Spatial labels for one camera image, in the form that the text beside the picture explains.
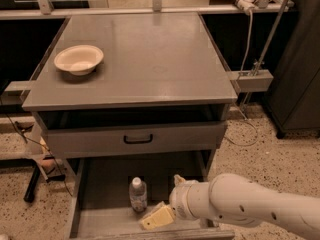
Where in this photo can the clear plastic bottle white cap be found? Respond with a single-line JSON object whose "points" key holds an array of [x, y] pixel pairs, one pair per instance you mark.
{"points": [[138, 194]]}

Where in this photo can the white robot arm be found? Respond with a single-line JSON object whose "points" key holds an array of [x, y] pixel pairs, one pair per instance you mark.
{"points": [[233, 199]]}

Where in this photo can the grey open middle drawer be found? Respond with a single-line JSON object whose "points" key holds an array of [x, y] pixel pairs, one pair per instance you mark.
{"points": [[101, 207]]}

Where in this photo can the grey closed top drawer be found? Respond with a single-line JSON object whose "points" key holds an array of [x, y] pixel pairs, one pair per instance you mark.
{"points": [[108, 141]]}

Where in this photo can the grey drawer cabinet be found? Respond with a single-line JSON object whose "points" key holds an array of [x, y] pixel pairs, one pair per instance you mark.
{"points": [[157, 69]]}

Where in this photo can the black clamp tool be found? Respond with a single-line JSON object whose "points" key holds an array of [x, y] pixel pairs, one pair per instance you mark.
{"points": [[47, 167]]}

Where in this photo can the dark side cabinet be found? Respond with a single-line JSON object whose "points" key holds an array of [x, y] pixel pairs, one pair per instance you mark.
{"points": [[293, 99]]}

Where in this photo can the diagonal metal rod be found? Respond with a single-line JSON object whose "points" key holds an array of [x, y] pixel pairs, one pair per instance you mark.
{"points": [[257, 65]]}

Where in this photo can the white paper bowl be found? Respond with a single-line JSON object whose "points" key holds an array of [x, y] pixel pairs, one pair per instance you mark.
{"points": [[79, 60]]}

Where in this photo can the black drawer handle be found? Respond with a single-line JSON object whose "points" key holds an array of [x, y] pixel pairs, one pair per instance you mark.
{"points": [[133, 140]]}

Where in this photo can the grey metal bracket block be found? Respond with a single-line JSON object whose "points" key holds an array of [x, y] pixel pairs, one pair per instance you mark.
{"points": [[244, 82]]}

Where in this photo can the metal railing frame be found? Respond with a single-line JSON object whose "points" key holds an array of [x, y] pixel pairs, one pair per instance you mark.
{"points": [[133, 4]]}

